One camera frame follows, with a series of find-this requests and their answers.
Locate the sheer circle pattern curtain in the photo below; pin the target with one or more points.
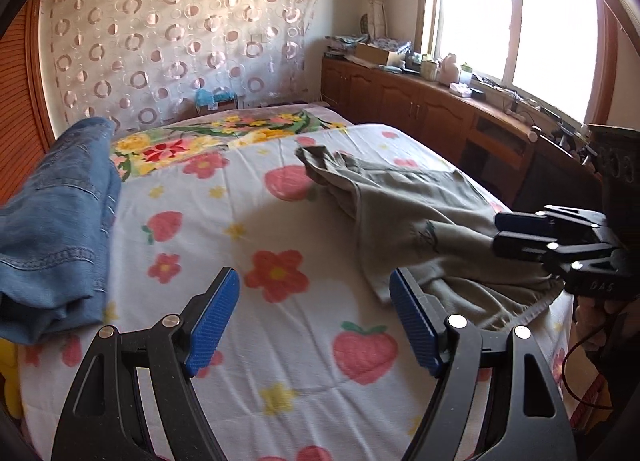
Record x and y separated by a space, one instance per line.
175 31

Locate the white figurine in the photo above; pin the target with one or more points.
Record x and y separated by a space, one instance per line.
448 70

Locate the blue denim jeans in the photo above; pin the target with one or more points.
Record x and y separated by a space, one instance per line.
55 221

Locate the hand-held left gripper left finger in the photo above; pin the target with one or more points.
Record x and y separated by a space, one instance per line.
215 326

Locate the strawberry flower print bedsheet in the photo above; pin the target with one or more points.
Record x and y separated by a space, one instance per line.
300 341

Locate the yellow soft object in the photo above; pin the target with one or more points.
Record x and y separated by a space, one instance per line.
10 381

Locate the open cardboard box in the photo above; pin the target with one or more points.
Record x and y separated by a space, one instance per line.
377 55

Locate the blue item on box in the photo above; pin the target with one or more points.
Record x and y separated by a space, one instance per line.
212 100

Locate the person's right hand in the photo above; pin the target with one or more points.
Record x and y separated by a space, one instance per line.
589 328

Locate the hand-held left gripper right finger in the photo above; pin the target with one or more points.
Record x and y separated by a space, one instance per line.
415 321

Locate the wooden sideboard cabinet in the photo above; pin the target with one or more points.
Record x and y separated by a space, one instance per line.
400 96

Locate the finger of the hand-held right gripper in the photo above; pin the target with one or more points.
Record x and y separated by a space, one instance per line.
522 224
520 247

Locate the wooden framed window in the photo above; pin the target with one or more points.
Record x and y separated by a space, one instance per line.
500 16

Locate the green floral blanket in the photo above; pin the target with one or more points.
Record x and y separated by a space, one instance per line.
200 141

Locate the olive green pants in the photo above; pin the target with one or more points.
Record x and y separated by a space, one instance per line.
400 201

